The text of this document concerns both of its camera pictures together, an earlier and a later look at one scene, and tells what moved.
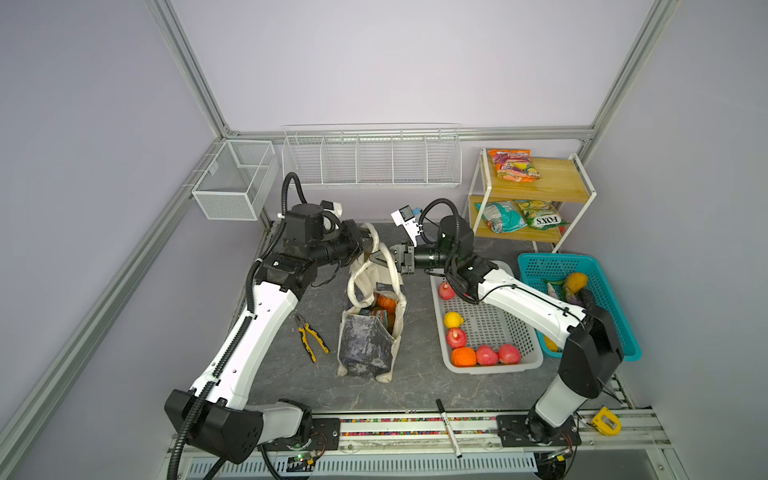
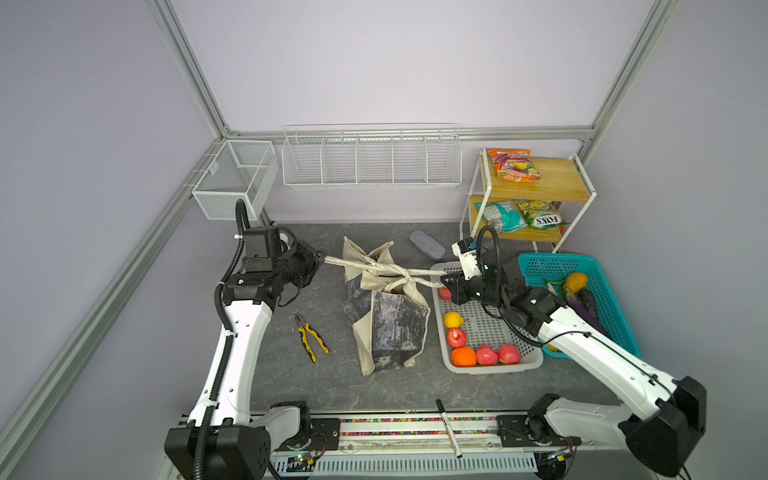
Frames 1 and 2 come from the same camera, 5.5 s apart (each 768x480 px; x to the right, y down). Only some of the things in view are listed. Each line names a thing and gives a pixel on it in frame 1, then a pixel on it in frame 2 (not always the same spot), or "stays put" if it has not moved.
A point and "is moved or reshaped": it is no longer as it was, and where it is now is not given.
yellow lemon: [453, 319] stays put
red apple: [446, 291] stays put
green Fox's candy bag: [541, 214] stays put
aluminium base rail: [447, 448] stays put
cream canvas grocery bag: [368, 347] is moved or reshaped
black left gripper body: [342, 247] → [297, 265]
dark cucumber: [588, 302] stays put
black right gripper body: [427, 259] → [477, 291]
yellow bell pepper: [576, 281] stays put
